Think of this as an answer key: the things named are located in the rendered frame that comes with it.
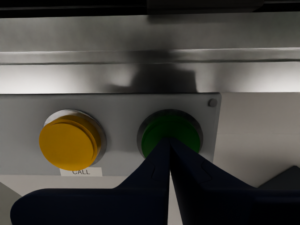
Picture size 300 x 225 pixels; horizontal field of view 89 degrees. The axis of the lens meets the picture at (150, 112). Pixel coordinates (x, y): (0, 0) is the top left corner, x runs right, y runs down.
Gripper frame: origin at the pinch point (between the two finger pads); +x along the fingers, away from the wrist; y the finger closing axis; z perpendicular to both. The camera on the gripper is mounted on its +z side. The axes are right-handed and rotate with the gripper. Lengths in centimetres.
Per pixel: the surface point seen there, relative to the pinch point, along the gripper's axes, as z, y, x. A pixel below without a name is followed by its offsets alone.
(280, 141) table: -6.0, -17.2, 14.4
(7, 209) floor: -127, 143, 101
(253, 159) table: -9.0, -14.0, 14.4
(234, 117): -2.3, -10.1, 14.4
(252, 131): -4.3, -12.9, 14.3
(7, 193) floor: -108, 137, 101
